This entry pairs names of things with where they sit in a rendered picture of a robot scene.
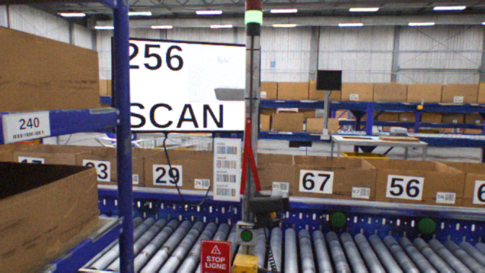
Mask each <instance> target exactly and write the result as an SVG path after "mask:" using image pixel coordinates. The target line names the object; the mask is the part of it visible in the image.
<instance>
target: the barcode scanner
mask: <svg viewBox="0 0 485 273"><path fill-rule="evenodd" d="M249 207H250V211H251V212H252V213H254V214H255V218H256V220H257V223H254V226H253V228H254V229H258V228H264V227H268V226H272V221H273V218H275V217H276V213H275V212H283V211H285V212H288V211H289V210H290V199H289V193H288V192H284V193H283V192H281V191H256V192H255V193H254V194H251V196H250V198H249Z"/></svg>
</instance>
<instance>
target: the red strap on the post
mask: <svg viewBox="0 0 485 273"><path fill-rule="evenodd" d="M251 120H252V119H251V118H246V125H245V141H244V149H243V157H242V173H241V182H240V194H242V195H245V182H246V175H247V166H248V157H249V160H250V166H251V170H252V174H253V180H254V184H255V189H256V191H261V186H260V182H259V179H258V173H257V169H256V165H255V159H254V156H253V150H252V146H249V143H250V128H251Z"/></svg>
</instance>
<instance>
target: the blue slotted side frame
mask: <svg viewBox="0 0 485 273"><path fill-rule="evenodd" d="M97 195H98V216H100V215H103V214H104V215H107V216H108V217H111V216H113V215H117V216H118V200H117V191H114V190H102V189H98V190H97ZM181 196H182V197H183V199H184V200H185V201H186V202H187V203H188V204H191V205H198V204H200V203H202V201H203V200H204V198H205V196H194V195H182V194H181ZM104 199H105V204H104ZM115 200H116V201H117V205H115ZM139 202H140V207H139ZM146 202H149V204H148V205H147V204H146ZM150 202H151V203H152V208H150ZM133 204H134V219H135V218H136V217H141V218H142V219H143V221H145V220H146V219H147V218H150V217H151V218H153V219H154V221H155V223H156V222H157V221H158V220H159V219H165V220H166V221H167V224H168V223H169V222H170V221H171V220H177V221H178V222H179V226H180V225H181V223H182V222H183V221H185V220H188V221H189V222H190V223H191V227H193V225H194V224H195V222H198V221H200V222H202V223H203V224H204V229H203V230H202V232H203V231H204V230H205V228H206V226H207V225H208V224H209V223H210V222H214V223H215V224H216V225H217V229H216V231H215V233H214V234H213V235H216V233H217V231H218V229H219V227H220V225H221V224H222V223H226V224H228V219H230V222H231V209H230V206H231V204H233V206H234V207H236V209H237V214H235V211H234V210H233V222H234V223H235V224H237V221H241V219H242V212H241V211H242V207H243V199H240V201H222V200H214V197H213V196H207V197H206V200H205V202H204V203H203V204H202V205H201V206H200V211H198V207H192V208H193V209H192V208H191V207H190V206H188V205H187V204H186V203H184V201H183V200H182V199H181V198H180V195H179V194H160V193H148V192H137V191H133ZM162 204H163V209H162ZM156 205H157V206H156ZM173 205H175V209H173ZM185 205H187V210H185ZM210 207H212V212H210ZM222 207H224V213H223V212H222ZM204 208H205V209H204ZM99 209H100V214H99ZM217 209H218V210H217ZM330 209H331V210H343V211H347V212H348V217H347V228H349V234H350V235H351V237H352V239H353V241H354V244H355V246H356V247H357V248H358V246H357V244H356V241H355V239H354V238H355V235H356V234H358V233H361V229H362V228H363V233H362V234H363V235H364V236H365V237H366V239H367V241H368V242H369V237H370V236H371V235H374V234H375V230H377V235H378V236H379V237H380V239H381V241H382V242H383V239H384V237H385V236H387V235H389V230H391V236H392V237H393V238H394V239H395V240H396V242H397V243H398V239H399V238H400V237H403V232H404V231H405V232H406V236H405V237H407V238H408V239H409V240H410V241H411V242H412V244H413V240H414V239H415V238H417V236H418V233H415V226H416V216H417V215H418V216H430V217H436V218H437V224H436V231H435V239H437V240H438V241H439V242H440V243H441V244H442V245H444V242H445V241H447V238H448V235H450V240H451V241H453V242H454V243H455V244H456V245H457V246H459V244H460V242H462V241H463V236H465V237H466V238H465V241H467V242H469V244H470V245H472V246H473V247H474V246H475V245H476V244H477V243H478V238H479V237H481V240H480V243H484V244H485V214H478V213H466V212H444V211H432V210H421V209H399V208H387V207H365V206H353V205H341V204H319V203H307V202H295V201H291V202H290V210H289V211H288V213H289V217H286V218H285V219H284V220H282V221H281V223H282V224H281V227H279V223H280V222H278V223H276V224H275V225H272V226H268V227H267V228H268V237H267V240H271V234H272V230H273V229H274V228H276V227H278V228H281V230H282V242H285V232H286V230H287V229H288V228H292V225H293V223H294V224H295V226H294V231H295V233H296V243H300V240H299V231H301V230H302V229H305V230H306V225H308V229H307V231H308V232H309V235H310V244H314V243H313V232H314V231H315V230H319V226H320V225H321V232H322V234H323V238H324V241H325V245H326V246H328V242H327V239H326V234H327V232H329V231H333V228H332V227H329V226H328V220H327V219H326V216H325V217H323V214H326V215H328V210H330ZM110 210H111V215H110ZM229 210H230V211H229ZM145 212H146V217H144V213H145ZM156 213H157V218H156ZM300 213H302V218H300ZM313 214H315V219H313ZM150 215H151V216H150ZM167 215H169V219H167ZM179 215H181V220H179ZM307 215H308V217H307ZM162 216H163V217H162ZM191 216H193V221H191ZM174 217H175V218H174ZM204 217H205V218H206V222H204ZM355 217H357V221H356V222H355V221H354V218H355ZM369 217H371V223H368V221H369ZM186 218H187V219H186ZM216 218H218V223H216ZM383 218H385V224H383ZM348 219H349V220H348ZM222 220H224V222H223V221H222ZM376 220H377V222H376ZM397 220H399V225H397ZM412 220H413V221H414V226H411V221H412ZM235 221H236V222H235ZM390 221H391V222H390ZM442 222H443V223H444V228H442ZM457 224H459V228H458V229H456V227H457ZM228 225H229V227H230V224H228ZM287 225H288V226H287ZM450 225H451V226H450ZM472 225H474V229H473V230H471V228H472ZM179 226H178V227H179ZM300 226H301V227H300ZM313 227H314V228H313ZM326 228H327V229H326ZM347 228H342V227H335V231H334V233H335V234H336V235H337V238H338V241H339V244H340V246H341V247H343V246H342V243H341V239H340V235H341V234H342V233H347ZM480 228H481V229H480ZM190 229H191V228H190ZM190 229H189V230H190ZM292 229H293V228H292ZM340 229H341V230H340ZM368 231H369V232H368ZM202 232H201V234H202ZM230 232H231V231H230V229H229V232H228V234H227V236H226V237H229V235H230ZM187 233H188V232H187ZM396 233H397V234H396ZM201 234H200V235H201ZM411 234H412V235H411ZM441 236H442V238H441ZM456 238H457V239H456ZM471 239H472V240H471ZM383 243H384V242H383ZM369 245H370V247H371V248H372V249H373V247H372V246H371V244H370V242H369ZM384 246H385V244H384ZM385 247H386V246H385ZM387 250H388V249H387Z"/></svg>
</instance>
